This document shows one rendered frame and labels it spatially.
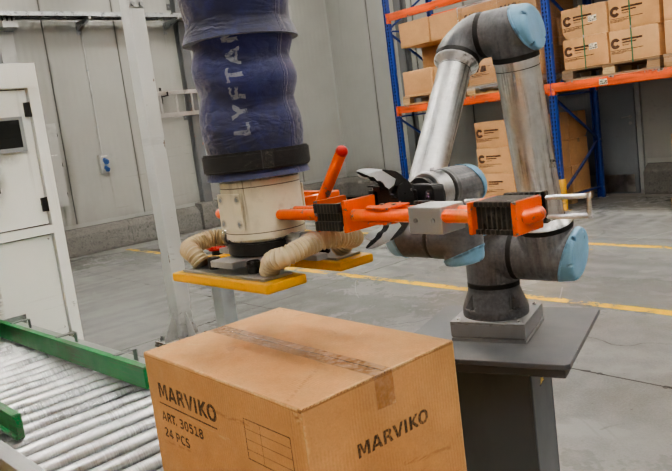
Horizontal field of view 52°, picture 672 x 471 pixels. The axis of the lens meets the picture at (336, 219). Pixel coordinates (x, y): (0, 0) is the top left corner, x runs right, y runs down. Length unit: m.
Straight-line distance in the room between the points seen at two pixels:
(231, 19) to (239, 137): 0.22
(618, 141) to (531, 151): 8.47
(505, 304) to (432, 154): 0.55
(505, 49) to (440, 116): 0.23
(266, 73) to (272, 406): 0.63
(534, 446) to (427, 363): 0.77
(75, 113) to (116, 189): 1.29
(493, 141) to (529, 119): 8.02
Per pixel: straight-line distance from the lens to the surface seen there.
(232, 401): 1.38
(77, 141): 11.15
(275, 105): 1.39
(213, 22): 1.39
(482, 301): 2.02
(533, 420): 2.07
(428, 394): 1.42
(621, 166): 10.31
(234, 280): 1.37
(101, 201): 11.24
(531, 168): 1.85
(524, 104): 1.81
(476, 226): 1.07
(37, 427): 2.63
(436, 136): 1.69
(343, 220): 1.24
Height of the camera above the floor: 1.40
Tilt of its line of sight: 7 degrees down
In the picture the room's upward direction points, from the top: 7 degrees counter-clockwise
